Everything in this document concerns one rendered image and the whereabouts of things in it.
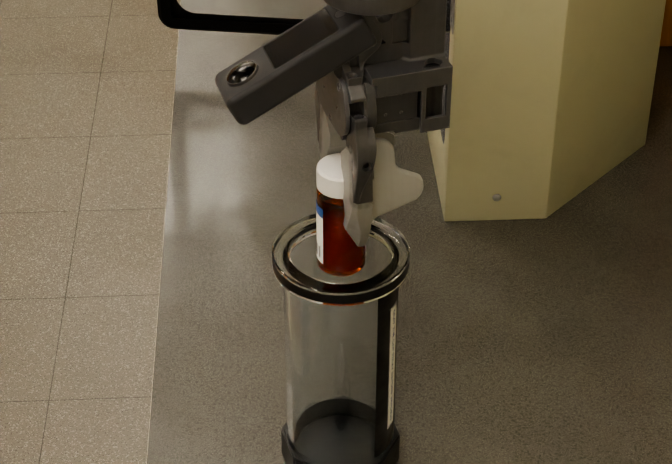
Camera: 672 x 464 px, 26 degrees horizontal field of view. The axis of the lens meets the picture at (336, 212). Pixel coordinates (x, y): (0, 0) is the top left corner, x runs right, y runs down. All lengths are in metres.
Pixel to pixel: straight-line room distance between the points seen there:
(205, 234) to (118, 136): 1.96
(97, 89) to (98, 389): 1.11
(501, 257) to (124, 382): 1.39
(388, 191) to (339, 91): 0.09
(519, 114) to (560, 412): 0.33
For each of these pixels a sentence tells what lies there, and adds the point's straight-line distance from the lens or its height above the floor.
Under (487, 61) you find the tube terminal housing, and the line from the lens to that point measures 1.46.
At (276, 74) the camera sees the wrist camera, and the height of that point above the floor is 1.35.
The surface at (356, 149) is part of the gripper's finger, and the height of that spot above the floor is 1.29.
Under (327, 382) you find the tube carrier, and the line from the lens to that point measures 1.17.
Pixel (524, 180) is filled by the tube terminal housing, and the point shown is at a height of 0.99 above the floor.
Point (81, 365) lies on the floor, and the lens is 2.84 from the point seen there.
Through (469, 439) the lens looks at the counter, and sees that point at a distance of 1.31.
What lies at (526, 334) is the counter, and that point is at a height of 0.94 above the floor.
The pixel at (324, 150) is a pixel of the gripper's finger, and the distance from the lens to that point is 1.12.
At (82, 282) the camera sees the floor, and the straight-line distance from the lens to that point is 3.04.
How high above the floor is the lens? 1.85
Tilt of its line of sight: 35 degrees down
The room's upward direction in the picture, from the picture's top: straight up
